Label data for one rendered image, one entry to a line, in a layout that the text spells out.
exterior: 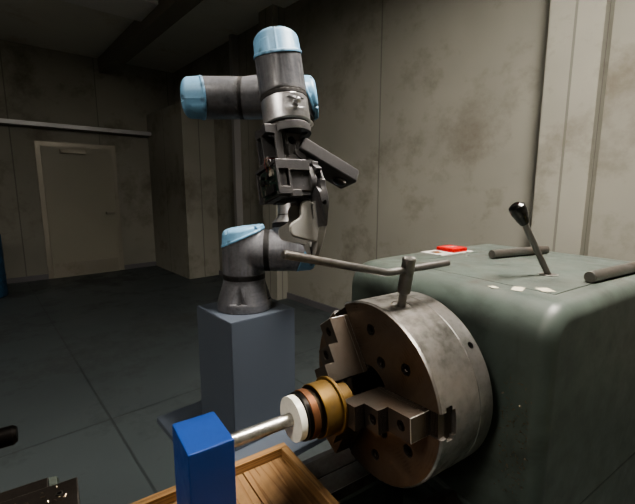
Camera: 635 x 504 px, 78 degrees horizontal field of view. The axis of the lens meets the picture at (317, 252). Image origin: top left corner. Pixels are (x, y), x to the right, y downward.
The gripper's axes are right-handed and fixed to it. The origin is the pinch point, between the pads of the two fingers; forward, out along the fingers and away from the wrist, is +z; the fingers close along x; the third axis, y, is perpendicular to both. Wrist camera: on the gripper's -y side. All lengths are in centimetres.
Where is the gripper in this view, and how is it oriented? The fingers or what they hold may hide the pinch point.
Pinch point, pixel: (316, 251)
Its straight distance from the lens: 62.2
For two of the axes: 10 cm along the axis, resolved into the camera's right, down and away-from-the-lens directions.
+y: -8.3, 0.9, -5.5
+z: 1.4, 9.9, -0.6
